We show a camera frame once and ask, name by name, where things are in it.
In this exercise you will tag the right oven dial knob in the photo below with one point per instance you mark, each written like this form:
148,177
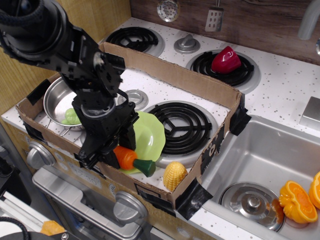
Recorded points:
128,209

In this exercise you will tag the hanging metal spatula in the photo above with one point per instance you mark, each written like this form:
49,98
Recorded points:
214,18

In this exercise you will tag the small steel pot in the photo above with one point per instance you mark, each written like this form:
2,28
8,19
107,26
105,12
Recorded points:
57,99

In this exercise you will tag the silver stove knob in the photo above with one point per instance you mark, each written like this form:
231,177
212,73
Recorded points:
131,100
187,45

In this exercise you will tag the green toy vegetable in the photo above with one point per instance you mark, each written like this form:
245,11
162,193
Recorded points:
71,118

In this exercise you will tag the red toy bell pepper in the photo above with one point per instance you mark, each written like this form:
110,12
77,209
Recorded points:
226,60

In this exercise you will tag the back left black burner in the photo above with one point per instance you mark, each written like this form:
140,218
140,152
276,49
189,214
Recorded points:
135,38

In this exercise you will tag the hanging perforated ladle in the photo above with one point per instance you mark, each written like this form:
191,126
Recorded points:
168,10

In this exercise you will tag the orange toy carrot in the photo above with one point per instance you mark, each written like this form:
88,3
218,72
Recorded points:
128,160

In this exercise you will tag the light green plastic plate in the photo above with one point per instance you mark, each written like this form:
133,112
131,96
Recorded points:
150,138

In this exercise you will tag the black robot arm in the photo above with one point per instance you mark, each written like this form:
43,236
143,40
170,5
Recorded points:
39,33

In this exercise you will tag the back right black burner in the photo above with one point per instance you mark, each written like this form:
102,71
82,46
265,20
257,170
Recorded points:
236,71

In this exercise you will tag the silver back stove knob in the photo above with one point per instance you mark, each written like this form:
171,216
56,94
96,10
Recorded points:
187,45

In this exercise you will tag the steel pot lid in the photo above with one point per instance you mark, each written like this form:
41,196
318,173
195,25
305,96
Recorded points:
254,202

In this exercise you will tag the yellow toy corn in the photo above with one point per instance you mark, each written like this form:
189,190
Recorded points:
174,173

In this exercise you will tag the front right black burner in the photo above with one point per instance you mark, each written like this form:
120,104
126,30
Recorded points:
188,127

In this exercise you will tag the silver centre stove knob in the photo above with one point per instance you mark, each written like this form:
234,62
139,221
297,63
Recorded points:
131,100

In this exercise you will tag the left oven dial knob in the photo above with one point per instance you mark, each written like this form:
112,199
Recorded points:
38,156

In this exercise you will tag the orange toy fruit half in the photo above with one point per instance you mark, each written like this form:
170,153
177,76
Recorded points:
314,191

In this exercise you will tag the black burner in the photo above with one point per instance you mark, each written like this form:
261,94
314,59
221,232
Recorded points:
188,127
135,38
236,71

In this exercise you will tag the orange toy pumpkin slice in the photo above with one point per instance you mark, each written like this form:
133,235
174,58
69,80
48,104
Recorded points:
297,204

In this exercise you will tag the steel sink basin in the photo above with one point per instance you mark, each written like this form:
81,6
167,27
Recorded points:
269,154

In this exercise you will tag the silver oven door handle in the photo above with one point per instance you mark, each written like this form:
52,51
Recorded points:
93,216

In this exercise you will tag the oven dial knob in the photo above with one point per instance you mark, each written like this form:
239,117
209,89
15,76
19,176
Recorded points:
38,156
128,209

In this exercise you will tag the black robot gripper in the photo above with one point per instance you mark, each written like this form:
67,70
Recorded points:
105,130

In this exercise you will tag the silver faucet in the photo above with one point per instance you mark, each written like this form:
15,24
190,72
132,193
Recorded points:
309,20

